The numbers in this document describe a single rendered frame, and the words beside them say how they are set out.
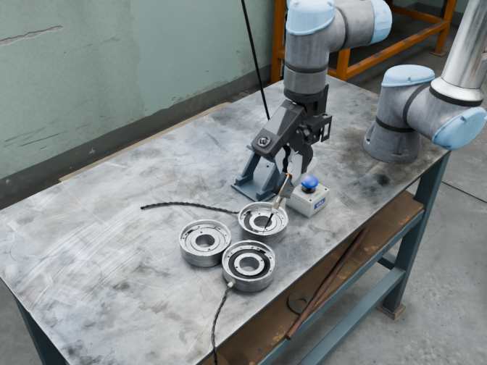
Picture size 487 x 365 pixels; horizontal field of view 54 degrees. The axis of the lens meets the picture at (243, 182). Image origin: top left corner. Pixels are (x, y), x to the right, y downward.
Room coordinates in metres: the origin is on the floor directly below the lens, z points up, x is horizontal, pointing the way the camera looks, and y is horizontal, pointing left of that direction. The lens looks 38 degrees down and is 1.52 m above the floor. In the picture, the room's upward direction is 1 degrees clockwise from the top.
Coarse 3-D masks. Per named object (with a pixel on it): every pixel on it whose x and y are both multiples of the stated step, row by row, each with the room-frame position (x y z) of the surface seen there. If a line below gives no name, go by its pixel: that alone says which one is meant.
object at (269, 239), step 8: (248, 208) 0.80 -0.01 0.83; (256, 208) 0.80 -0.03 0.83; (264, 208) 0.80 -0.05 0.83; (280, 208) 0.79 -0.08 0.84; (240, 216) 0.77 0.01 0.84; (256, 216) 0.78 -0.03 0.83; (264, 216) 0.78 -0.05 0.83; (272, 216) 0.78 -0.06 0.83; (280, 216) 0.78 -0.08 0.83; (240, 224) 0.74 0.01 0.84; (256, 224) 0.77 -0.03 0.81; (264, 224) 0.78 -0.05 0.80; (272, 224) 0.75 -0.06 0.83; (240, 232) 0.74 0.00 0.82; (248, 232) 0.72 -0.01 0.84; (256, 232) 0.71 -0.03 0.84; (272, 232) 0.71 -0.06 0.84; (280, 232) 0.72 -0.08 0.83; (256, 240) 0.71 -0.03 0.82; (264, 240) 0.71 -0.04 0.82; (272, 240) 0.71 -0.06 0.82
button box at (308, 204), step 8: (296, 192) 0.84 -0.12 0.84; (304, 192) 0.84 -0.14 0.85; (312, 192) 0.84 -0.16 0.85; (320, 192) 0.84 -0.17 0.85; (328, 192) 0.85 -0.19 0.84; (288, 200) 0.85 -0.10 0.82; (296, 200) 0.83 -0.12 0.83; (304, 200) 0.82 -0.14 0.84; (312, 200) 0.82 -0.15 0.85; (320, 200) 0.83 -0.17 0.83; (296, 208) 0.83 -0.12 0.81; (304, 208) 0.82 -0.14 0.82; (312, 208) 0.81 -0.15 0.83; (320, 208) 0.84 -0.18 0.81
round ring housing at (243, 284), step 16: (224, 256) 0.64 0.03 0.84; (240, 256) 0.66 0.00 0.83; (256, 256) 0.66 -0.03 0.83; (272, 256) 0.65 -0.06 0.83; (224, 272) 0.62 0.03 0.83; (240, 272) 0.62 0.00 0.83; (256, 272) 0.62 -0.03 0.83; (272, 272) 0.61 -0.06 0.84; (240, 288) 0.59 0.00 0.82; (256, 288) 0.59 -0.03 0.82
